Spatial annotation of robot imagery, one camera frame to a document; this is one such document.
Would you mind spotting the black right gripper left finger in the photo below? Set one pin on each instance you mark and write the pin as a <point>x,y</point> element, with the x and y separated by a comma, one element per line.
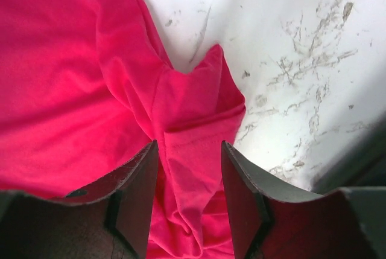
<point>109,218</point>

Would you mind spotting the magenta t shirt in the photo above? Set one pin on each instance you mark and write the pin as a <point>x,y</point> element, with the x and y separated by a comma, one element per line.
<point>85,84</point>

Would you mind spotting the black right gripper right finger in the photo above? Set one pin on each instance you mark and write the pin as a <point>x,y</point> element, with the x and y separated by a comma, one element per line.
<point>270,218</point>

